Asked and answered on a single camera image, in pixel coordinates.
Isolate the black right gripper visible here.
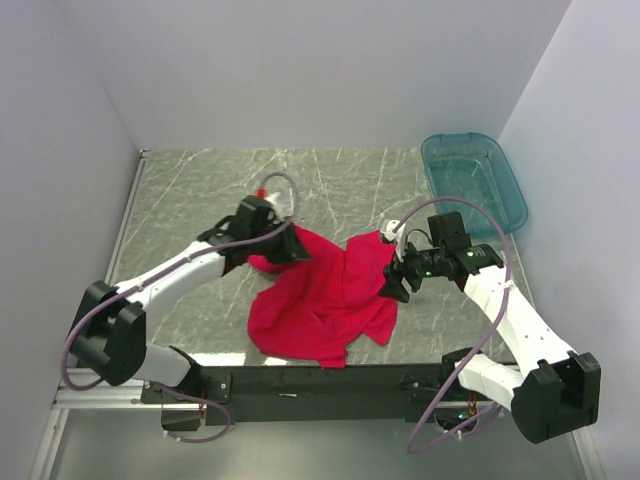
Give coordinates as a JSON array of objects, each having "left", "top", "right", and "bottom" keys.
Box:
[{"left": 378, "top": 234, "right": 446, "bottom": 303}]

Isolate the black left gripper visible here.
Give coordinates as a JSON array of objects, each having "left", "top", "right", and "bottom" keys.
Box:
[{"left": 250, "top": 216, "right": 312, "bottom": 266}]

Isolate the red t shirt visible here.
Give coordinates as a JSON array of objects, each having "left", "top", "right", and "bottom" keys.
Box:
[{"left": 247, "top": 227, "right": 398, "bottom": 368}]

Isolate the teal plastic basin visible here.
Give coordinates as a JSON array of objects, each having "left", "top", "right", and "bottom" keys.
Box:
[{"left": 421, "top": 132, "right": 529, "bottom": 235}]

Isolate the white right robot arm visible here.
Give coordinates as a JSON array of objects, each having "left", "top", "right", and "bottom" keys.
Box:
[{"left": 379, "top": 212, "right": 601, "bottom": 444}]

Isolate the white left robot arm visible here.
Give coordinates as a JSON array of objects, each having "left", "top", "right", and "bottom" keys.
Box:
[{"left": 63, "top": 188, "right": 310, "bottom": 402}]

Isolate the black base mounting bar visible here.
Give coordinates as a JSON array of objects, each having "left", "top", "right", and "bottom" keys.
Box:
[{"left": 139, "top": 363, "right": 501, "bottom": 434}]

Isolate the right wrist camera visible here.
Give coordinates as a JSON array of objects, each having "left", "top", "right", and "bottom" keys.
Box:
[{"left": 380, "top": 220, "right": 407, "bottom": 260}]

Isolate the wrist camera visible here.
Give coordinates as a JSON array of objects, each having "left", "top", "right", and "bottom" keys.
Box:
[
  {"left": 380, "top": 220, "right": 407, "bottom": 260},
  {"left": 256, "top": 188, "right": 294, "bottom": 219}
]

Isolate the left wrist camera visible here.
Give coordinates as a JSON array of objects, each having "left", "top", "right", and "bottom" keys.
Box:
[{"left": 256, "top": 188, "right": 294, "bottom": 219}]

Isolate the left aluminium side rail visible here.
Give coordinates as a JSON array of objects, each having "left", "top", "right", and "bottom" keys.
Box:
[{"left": 105, "top": 149, "right": 150, "bottom": 284}]

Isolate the aluminium frame rail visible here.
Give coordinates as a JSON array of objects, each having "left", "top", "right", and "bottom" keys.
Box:
[{"left": 52, "top": 367, "right": 581, "bottom": 411}]

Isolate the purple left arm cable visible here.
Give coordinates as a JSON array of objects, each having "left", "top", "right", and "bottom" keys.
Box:
[{"left": 60, "top": 172, "right": 299, "bottom": 445}]

